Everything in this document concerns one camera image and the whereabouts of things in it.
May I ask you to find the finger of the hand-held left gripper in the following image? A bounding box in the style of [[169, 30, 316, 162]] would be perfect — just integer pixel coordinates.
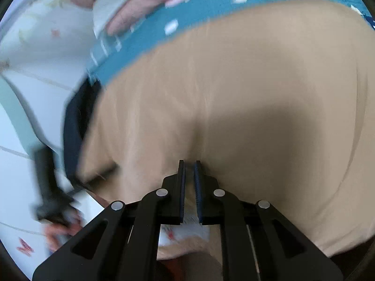
[[33, 146, 60, 200]]

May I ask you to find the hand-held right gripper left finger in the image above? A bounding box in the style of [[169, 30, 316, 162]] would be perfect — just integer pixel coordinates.
[[32, 160, 186, 281]]

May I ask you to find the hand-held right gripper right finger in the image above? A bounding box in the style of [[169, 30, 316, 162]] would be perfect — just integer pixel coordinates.
[[194, 160, 344, 281]]

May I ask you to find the beige garment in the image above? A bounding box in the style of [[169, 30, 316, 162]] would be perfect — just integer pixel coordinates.
[[77, 0, 375, 259]]

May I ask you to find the person's left hand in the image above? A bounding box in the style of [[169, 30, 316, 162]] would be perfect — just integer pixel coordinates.
[[44, 211, 86, 254]]

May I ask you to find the dark navy cloth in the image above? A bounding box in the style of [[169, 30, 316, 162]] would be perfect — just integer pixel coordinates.
[[63, 78, 103, 183]]

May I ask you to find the pink garment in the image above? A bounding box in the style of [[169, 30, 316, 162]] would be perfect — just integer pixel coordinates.
[[65, 0, 189, 36]]

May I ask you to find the light grey cloth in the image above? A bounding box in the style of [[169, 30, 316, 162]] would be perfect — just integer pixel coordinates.
[[93, 0, 166, 40]]

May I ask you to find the teal printed blanket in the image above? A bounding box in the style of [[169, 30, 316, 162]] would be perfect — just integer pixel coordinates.
[[86, 0, 372, 87]]

